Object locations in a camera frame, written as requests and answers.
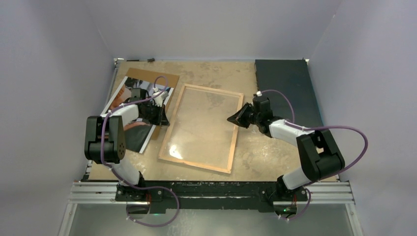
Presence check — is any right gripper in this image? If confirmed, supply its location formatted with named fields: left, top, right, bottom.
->
left=227, top=102, right=261, bottom=129

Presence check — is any picture frame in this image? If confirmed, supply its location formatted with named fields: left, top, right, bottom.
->
left=158, top=83, right=244, bottom=175

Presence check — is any printed photo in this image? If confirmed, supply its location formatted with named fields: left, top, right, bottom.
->
left=102, top=76, right=174, bottom=153

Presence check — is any brown backing board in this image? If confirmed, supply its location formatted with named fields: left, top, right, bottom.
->
left=125, top=68, right=179, bottom=140

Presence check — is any clear acrylic sheet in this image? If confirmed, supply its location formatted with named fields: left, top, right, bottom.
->
left=163, top=88, right=241, bottom=169

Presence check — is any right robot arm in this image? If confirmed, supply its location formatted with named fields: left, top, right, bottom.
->
left=227, top=96, right=345, bottom=200

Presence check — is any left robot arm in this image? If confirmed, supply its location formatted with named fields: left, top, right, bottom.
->
left=84, top=87, right=170, bottom=201

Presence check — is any black foam mat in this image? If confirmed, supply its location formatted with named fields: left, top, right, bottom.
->
left=254, top=59, right=323, bottom=127

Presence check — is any black mounting plate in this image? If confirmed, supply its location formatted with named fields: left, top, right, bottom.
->
left=115, top=180, right=308, bottom=214

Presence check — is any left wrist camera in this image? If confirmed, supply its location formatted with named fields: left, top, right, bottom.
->
left=152, top=87, right=169, bottom=107

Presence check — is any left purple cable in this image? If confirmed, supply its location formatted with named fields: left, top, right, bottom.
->
left=99, top=75, right=180, bottom=228

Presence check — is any purple cable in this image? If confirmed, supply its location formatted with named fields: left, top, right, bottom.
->
left=99, top=75, right=180, bottom=228
left=255, top=89, right=369, bottom=222

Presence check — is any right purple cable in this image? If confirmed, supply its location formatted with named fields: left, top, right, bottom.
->
left=255, top=89, right=369, bottom=222

